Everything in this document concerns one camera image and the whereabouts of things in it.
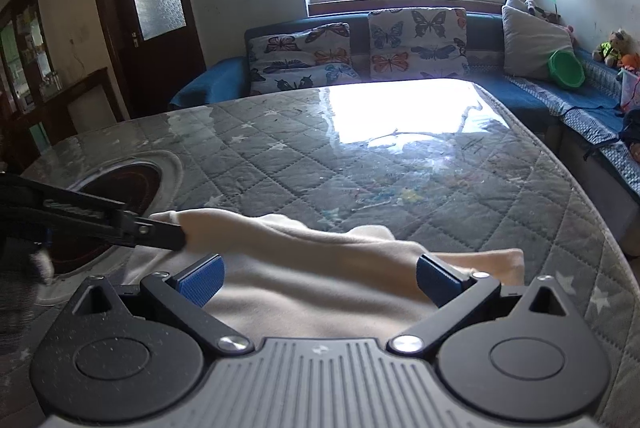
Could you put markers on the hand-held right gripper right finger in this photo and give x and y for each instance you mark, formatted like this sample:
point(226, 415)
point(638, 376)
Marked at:
point(437, 280)

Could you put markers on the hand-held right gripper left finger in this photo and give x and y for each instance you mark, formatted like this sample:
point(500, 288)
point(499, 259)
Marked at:
point(200, 280)

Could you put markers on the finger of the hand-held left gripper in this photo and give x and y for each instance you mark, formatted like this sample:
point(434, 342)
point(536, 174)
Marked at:
point(100, 218)

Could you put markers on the frosted glass wooden door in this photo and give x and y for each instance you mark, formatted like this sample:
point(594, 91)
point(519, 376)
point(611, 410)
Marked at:
point(150, 7)

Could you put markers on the blue sofa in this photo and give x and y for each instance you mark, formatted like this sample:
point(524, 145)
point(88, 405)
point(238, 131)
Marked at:
point(575, 107)

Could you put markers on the person's left hand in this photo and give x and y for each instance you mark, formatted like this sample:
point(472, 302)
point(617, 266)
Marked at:
point(37, 265)

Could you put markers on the plush toy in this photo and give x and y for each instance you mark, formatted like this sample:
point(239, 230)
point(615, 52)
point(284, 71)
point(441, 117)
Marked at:
point(611, 47)

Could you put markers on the butterfly print cushion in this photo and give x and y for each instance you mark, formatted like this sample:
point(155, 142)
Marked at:
point(300, 57)
point(417, 42)

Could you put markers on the dark wooden cabinet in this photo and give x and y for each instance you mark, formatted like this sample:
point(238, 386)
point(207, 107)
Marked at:
point(55, 107)

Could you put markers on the round built-in cooktop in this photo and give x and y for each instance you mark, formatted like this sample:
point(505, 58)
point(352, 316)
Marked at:
point(125, 183)

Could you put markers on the green plastic bowl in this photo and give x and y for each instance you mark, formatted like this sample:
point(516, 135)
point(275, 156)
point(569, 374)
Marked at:
point(567, 70)

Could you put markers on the grey pillow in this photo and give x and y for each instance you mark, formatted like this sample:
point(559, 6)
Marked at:
point(532, 37)

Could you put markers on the grey quilted star table cover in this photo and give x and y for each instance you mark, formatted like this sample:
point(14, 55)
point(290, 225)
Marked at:
point(400, 188)

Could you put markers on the white bag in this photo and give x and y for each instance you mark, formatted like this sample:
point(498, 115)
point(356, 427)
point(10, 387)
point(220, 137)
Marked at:
point(631, 90)

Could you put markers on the cream sweater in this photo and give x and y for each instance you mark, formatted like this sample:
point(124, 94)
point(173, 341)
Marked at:
point(310, 268)

